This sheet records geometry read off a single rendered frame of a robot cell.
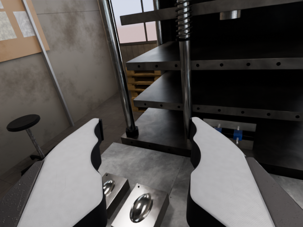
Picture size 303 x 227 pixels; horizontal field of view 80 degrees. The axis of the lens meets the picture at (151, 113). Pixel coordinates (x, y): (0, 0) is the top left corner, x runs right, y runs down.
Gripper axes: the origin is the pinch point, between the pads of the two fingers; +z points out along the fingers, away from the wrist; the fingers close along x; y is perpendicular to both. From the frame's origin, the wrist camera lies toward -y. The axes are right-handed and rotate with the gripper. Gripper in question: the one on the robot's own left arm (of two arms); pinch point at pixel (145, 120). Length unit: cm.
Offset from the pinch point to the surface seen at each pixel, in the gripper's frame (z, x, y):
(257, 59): 70, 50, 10
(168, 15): 91, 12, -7
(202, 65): 81, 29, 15
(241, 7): 76, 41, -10
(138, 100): 100, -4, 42
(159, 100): 95, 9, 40
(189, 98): 80, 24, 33
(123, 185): 48, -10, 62
